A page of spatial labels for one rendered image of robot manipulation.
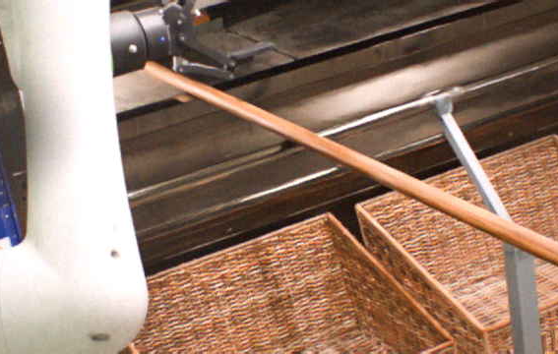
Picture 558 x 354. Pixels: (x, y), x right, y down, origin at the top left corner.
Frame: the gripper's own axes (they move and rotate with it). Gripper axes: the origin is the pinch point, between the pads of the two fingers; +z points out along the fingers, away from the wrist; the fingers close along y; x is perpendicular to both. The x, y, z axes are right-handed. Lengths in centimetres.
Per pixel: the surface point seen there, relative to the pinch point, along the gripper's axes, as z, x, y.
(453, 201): 12.2, 31.3, 28.0
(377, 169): 10.8, 11.7, 28.1
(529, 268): 42, 6, 60
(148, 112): -4, -56, 30
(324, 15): 54, -87, 30
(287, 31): 42, -82, 30
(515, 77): 58, -17, 32
